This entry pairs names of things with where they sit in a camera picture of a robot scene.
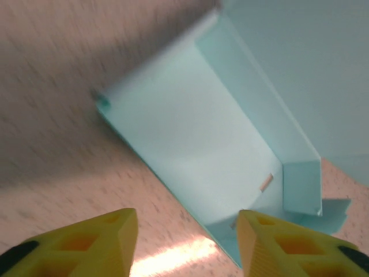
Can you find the light blue paper box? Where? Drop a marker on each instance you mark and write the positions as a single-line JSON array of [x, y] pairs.
[[187, 130]]

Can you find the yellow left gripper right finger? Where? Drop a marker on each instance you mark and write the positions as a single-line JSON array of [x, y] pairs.
[[248, 245]]

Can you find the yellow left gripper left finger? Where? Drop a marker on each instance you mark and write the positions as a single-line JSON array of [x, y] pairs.
[[121, 231]]

